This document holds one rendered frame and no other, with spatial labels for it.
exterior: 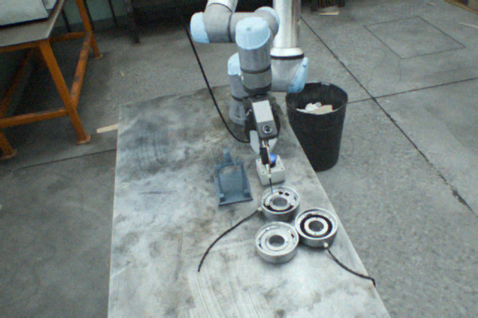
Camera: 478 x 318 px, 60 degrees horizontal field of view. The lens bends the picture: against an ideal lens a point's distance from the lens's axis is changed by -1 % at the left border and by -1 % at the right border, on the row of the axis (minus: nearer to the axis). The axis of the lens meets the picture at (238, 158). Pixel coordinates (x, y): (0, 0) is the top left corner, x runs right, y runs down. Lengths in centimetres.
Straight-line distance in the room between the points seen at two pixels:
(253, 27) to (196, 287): 60
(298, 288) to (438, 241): 130
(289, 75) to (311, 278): 65
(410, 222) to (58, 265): 177
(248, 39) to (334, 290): 59
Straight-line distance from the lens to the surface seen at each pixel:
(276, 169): 121
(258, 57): 97
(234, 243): 109
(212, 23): 109
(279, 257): 101
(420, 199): 239
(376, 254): 210
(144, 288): 106
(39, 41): 280
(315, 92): 249
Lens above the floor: 164
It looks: 39 degrees down
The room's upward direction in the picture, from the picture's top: 8 degrees counter-clockwise
